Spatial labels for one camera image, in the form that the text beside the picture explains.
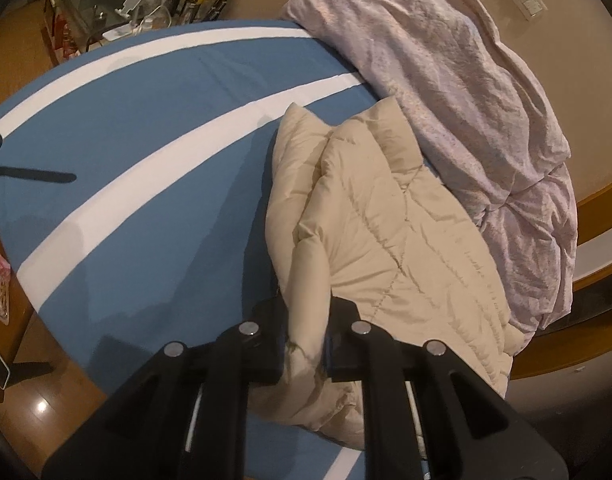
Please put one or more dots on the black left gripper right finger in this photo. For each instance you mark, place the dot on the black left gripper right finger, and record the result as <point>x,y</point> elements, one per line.
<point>426,413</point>

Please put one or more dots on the lilac crumpled duvet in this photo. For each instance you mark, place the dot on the lilac crumpled duvet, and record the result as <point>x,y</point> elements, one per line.
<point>482,120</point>

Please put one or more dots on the blue white striped bedsheet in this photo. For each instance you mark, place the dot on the blue white striped bedsheet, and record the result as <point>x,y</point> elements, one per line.
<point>134,184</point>

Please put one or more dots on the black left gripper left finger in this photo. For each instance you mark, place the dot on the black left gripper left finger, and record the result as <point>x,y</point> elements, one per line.
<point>182,415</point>

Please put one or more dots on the cluttered bedside table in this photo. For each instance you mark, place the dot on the cluttered bedside table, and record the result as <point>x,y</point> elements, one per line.
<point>74,27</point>

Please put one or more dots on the beige quilted down jacket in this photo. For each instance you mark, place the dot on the beige quilted down jacket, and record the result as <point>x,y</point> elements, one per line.
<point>354,213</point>

